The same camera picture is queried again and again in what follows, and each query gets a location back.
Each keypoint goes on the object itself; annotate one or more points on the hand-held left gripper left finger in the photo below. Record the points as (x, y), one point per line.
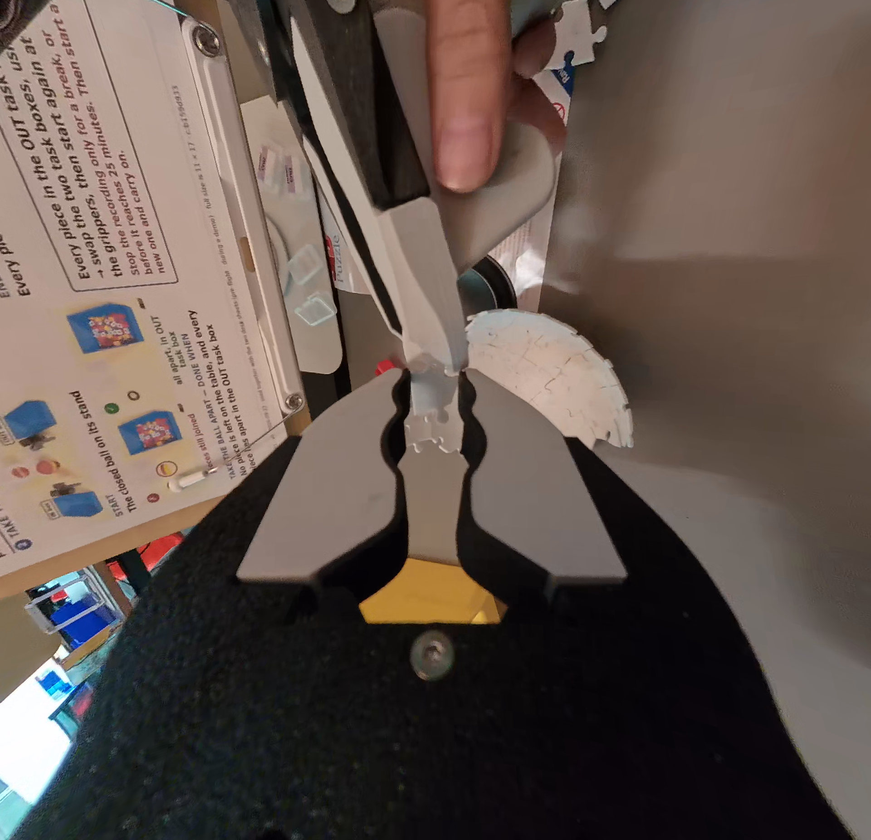
(320, 506)

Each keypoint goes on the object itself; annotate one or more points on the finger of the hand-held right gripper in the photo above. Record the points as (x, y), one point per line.
(320, 119)
(425, 275)

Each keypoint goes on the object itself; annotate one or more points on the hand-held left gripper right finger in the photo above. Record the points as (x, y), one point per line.
(544, 506)

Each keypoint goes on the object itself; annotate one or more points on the black round ball stand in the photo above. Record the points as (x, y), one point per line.
(486, 285)

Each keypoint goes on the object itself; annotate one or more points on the puzzle piece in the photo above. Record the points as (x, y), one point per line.
(432, 411)

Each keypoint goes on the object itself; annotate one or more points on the partly built white puzzle ball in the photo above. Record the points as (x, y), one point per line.
(558, 370)

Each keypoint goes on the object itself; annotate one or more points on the folded puzzle instruction leaflet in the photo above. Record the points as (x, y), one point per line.
(531, 262)

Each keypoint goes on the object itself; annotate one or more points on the pile of puzzle pieces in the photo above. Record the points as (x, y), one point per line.
(578, 23)

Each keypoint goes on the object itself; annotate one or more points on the person's right hand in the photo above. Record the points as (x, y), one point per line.
(466, 91)

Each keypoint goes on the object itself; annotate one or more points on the small white labelled card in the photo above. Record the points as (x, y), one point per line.
(292, 173)
(267, 166)

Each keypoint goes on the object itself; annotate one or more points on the red plastic clip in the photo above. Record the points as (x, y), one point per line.
(384, 367)

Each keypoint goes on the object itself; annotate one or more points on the yellow plastic bin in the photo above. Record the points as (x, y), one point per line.
(435, 595)

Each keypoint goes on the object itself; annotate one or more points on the printed task instruction sheet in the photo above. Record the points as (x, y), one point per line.
(102, 241)

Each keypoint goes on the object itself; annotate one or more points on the blue storage crate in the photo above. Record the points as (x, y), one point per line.
(78, 619)

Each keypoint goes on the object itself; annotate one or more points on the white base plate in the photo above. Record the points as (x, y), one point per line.
(320, 350)

